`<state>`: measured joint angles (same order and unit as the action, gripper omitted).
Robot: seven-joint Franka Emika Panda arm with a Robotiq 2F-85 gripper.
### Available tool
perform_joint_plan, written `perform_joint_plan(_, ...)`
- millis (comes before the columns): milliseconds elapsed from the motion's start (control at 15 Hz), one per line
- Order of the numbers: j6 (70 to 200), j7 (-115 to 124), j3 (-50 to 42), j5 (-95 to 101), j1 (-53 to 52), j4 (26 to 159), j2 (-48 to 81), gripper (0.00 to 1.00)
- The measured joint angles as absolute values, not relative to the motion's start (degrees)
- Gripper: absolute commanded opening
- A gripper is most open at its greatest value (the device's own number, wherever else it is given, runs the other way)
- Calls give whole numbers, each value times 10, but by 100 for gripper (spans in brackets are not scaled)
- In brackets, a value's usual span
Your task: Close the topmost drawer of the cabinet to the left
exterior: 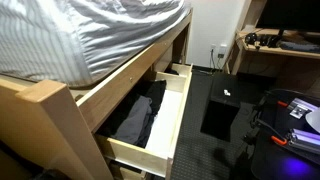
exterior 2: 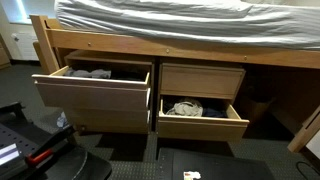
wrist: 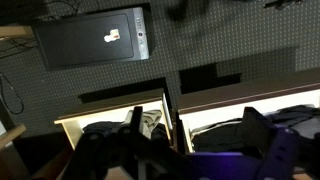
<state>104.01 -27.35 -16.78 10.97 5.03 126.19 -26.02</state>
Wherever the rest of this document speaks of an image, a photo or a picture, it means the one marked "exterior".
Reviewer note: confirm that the grey folded garment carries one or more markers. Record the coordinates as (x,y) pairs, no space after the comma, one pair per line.
(133,121)

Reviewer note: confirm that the black desk gadget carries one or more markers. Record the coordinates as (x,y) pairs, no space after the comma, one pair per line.
(269,40)

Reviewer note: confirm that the low wooden drawer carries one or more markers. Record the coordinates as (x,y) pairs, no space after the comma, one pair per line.
(125,173)

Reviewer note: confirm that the black folded garment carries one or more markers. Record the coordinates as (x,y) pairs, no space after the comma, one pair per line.
(155,91)

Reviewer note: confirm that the dark keyboard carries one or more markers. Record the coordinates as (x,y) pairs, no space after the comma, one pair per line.
(300,46)

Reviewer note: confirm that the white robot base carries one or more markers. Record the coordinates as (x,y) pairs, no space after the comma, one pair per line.
(315,120)

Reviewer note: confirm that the long aluminium extrusion rail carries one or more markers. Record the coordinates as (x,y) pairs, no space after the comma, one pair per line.
(305,140)

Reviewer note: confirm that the orange clamp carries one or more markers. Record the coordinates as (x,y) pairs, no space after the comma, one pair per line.
(278,140)
(282,103)

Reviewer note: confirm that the short aluminium extrusion rail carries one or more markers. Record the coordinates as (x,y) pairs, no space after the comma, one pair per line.
(301,108)

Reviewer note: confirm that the grey striped mattress sheet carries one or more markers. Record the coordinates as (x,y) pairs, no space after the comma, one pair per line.
(83,36)

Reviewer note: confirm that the black box stool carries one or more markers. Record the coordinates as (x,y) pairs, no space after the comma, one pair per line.
(220,110)

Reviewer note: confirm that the light wooden desk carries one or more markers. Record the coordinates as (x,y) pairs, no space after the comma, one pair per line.
(266,50)

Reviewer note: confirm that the black monitor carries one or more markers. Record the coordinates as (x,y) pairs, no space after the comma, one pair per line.
(290,15)

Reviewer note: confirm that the light wooden bed frame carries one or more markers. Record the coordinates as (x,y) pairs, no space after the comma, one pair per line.
(50,126)

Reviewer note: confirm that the black headphones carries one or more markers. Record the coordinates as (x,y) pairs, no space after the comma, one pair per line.
(250,38)

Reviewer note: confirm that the black robot cart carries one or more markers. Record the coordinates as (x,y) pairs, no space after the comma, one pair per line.
(276,160)

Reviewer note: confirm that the white wall outlet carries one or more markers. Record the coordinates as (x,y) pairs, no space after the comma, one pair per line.
(222,50)
(213,47)

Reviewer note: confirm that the small white object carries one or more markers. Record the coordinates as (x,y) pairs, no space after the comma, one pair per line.
(227,92)

